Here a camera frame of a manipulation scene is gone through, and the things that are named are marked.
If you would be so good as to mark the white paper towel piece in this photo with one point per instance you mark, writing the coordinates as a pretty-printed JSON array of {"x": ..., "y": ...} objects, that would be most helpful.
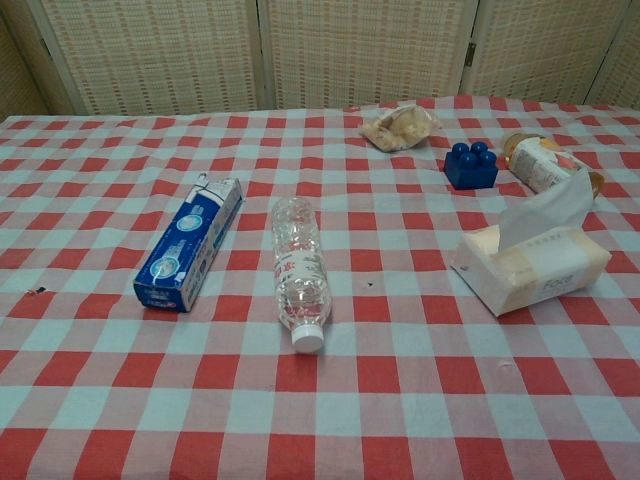
[{"x": 555, "y": 210}]

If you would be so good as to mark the red white checkered tablecloth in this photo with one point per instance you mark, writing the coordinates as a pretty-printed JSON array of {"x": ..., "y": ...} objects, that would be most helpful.
[{"x": 400, "y": 400}]

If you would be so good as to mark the tissue pack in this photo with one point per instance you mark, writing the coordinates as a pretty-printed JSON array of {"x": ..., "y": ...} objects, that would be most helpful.
[{"x": 540, "y": 275}]

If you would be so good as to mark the clear plastic water bottle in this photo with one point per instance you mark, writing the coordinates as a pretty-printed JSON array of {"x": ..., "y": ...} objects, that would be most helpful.
[{"x": 300, "y": 270}]

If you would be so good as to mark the blue toothpaste box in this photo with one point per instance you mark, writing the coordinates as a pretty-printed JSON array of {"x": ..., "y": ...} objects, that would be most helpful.
[{"x": 190, "y": 240}]

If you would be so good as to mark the clear bag of snacks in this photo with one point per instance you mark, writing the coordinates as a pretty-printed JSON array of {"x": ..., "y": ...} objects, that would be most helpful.
[{"x": 400, "y": 127}]

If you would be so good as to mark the blue toy building block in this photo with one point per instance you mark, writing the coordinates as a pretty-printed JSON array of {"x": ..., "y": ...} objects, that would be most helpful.
[{"x": 470, "y": 175}]

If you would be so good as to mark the woven folding screen panel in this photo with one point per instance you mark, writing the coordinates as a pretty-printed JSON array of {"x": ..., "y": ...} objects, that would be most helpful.
[
  {"x": 15, "y": 65},
  {"x": 150, "y": 55},
  {"x": 540, "y": 50},
  {"x": 622, "y": 70},
  {"x": 365, "y": 50}
]

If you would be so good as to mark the amber tea bottle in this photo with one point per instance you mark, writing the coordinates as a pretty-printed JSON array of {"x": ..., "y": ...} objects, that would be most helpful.
[{"x": 537, "y": 165}]

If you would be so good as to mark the metal screen hinge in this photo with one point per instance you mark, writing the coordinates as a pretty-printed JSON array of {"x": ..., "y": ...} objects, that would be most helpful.
[{"x": 470, "y": 54}]

